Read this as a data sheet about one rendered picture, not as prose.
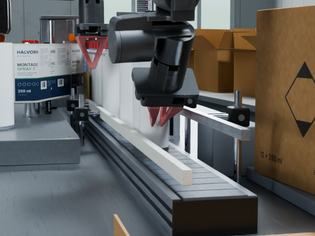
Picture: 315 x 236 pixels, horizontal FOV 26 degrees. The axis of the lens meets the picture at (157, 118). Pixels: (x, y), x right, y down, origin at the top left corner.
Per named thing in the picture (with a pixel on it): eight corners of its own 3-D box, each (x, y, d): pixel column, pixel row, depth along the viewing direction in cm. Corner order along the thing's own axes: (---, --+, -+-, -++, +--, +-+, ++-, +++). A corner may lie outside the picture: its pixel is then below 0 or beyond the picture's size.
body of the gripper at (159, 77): (130, 75, 112) (136, 40, 107) (190, 76, 114) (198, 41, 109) (135, 102, 108) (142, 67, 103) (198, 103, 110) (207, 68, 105)
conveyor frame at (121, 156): (64, 109, 243) (64, 96, 242) (95, 109, 245) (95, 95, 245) (172, 239, 83) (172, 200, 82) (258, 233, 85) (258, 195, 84)
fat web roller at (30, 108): (22, 116, 175) (21, 42, 173) (41, 115, 176) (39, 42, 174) (23, 118, 170) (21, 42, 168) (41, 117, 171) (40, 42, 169)
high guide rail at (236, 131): (112, 86, 188) (112, 81, 187) (116, 86, 188) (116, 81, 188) (241, 140, 83) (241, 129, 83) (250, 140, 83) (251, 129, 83)
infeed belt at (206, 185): (68, 106, 243) (68, 95, 243) (91, 106, 245) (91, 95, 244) (183, 230, 83) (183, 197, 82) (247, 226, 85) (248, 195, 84)
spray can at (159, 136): (136, 147, 122) (136, 32, 120) (165, 146, 123) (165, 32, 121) (142, 151, 117) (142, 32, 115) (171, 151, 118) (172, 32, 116)
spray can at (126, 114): (117, 133, 142) (116, 33, 140) (142, 132, 143) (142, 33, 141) (121, 136, 137) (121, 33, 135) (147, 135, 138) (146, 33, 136)
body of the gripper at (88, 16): (79, 32, 148) (79, -3, 147) (74, 33, 158) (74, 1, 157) (109, 32, 149) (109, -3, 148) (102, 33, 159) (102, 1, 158)
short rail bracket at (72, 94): (66, 132, 180) (65, 87, 179) (90, 132, 182) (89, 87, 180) (67, 134, 177) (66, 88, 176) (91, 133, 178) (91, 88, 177)
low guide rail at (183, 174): (85, 106, 187) (85, 98, 186) (89, 106, 187) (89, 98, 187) (182, 186, 82) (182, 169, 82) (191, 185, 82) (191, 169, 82)
